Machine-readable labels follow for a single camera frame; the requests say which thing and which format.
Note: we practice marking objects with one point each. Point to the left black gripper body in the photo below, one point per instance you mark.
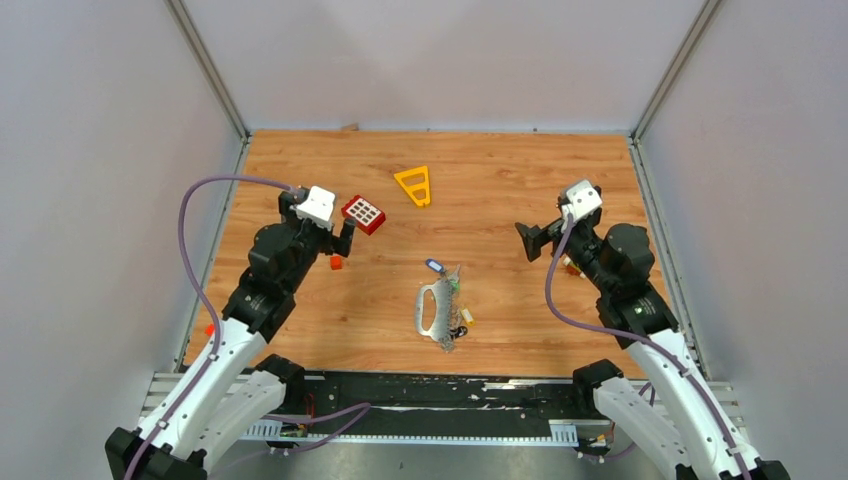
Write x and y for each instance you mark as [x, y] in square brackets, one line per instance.
[309, 236]

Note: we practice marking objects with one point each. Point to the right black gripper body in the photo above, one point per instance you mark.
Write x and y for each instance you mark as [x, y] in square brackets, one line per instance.
[581, 242]

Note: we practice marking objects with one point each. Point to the yellow key tag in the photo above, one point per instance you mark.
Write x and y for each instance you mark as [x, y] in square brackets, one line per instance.
[467, 317]

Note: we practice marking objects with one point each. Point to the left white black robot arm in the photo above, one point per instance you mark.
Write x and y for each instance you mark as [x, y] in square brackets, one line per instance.
[191, 429]

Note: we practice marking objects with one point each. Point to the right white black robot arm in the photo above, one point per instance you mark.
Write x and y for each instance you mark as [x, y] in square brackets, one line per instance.
[695, 438]

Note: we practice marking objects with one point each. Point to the green red toy brick vehicle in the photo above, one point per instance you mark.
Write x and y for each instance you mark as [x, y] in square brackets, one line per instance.
[572, 268]

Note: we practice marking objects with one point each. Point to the red block with white grid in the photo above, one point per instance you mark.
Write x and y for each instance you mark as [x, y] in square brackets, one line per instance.
[368, 217]

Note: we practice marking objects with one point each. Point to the blue key tag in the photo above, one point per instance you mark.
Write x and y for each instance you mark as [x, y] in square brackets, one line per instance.
[435, 266]

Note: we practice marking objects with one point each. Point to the yellow triangular plastic piece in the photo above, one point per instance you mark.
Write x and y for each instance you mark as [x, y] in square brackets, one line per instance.
[415, 182]

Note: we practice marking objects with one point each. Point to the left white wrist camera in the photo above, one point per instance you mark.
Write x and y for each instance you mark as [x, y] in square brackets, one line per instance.
[317, 205]

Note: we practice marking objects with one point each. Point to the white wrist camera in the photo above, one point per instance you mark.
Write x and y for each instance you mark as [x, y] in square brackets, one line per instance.
[317, 205]
[578, 201]

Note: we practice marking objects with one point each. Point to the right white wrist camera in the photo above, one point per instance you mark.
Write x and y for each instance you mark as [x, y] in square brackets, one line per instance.
[578, 201]

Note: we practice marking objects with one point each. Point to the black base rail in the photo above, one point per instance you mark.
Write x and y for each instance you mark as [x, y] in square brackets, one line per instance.
[405, 406]

